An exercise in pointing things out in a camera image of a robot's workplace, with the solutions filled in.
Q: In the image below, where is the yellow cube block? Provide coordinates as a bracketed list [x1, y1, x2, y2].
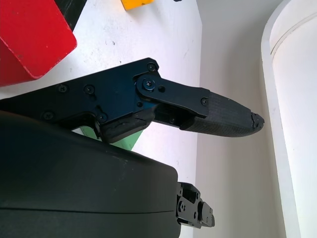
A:
[120, 0, 155, 11]

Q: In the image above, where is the red cube block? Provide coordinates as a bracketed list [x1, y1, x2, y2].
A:
[0, 0, 77, 87]

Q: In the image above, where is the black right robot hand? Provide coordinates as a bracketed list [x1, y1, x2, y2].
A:
[0, 57, 265, 238]

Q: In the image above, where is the green cube block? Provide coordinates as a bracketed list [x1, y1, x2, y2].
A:
[79, 125, 145, 151]

